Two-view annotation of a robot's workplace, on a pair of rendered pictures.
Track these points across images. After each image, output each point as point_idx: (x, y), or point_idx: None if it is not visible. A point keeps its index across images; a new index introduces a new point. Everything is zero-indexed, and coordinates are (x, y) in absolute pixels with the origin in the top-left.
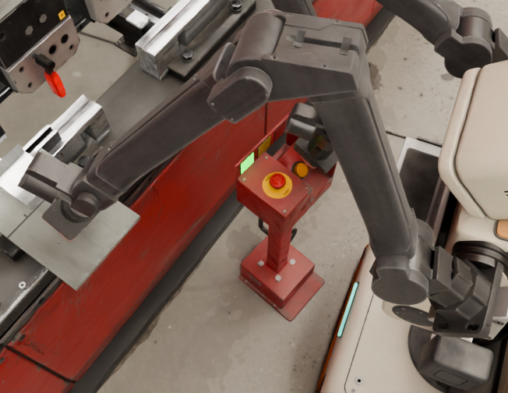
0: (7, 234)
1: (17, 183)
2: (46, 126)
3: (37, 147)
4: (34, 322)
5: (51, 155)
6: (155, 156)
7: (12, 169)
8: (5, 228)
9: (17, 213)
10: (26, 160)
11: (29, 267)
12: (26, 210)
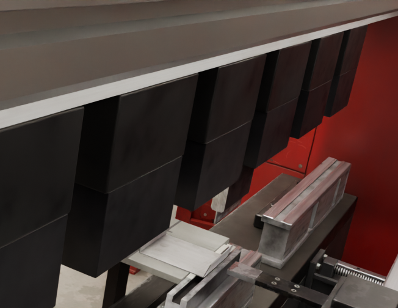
0: (182, 222)
1: (194, 252)
2: (186, 299)
3: (187, 280)
4: None
5: (163, 271)
6: None
7: (209, 263)
8: (187, 226)
9: (180, 233)
10: (195, 268)
11: (166, 282)
12: (171, 234)
